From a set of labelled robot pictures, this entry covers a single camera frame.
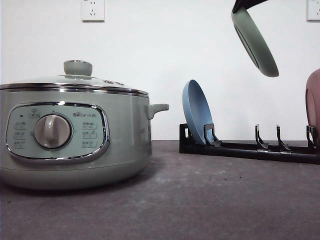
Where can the white wall socket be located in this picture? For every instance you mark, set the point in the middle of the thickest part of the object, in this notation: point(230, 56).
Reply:
point(93, 11)
point(312, 11)

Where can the white wall socket right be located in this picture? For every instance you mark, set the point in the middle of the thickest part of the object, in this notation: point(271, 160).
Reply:
point(312, 11)

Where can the green electric steamer pot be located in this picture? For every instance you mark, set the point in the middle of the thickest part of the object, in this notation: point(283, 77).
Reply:
point(61, 136)

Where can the glass steamer lid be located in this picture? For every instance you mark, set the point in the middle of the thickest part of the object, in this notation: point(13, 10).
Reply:
point(77, 78)

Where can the pink plate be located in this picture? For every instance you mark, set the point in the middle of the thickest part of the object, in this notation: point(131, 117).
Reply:
point(312, 102)

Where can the white wall socket left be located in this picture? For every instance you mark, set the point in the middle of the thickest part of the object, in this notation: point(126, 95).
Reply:
point(93, 11)

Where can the blue plate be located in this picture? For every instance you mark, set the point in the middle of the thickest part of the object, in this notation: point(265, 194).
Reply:
point(196, 108)

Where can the black dish rack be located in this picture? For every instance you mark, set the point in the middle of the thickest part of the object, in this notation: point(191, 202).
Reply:
point(212, 144)

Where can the green plate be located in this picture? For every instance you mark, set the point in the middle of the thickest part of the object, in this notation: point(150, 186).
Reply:
point(254, 44)

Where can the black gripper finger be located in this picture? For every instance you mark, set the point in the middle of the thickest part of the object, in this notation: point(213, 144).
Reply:
point(246, 4)

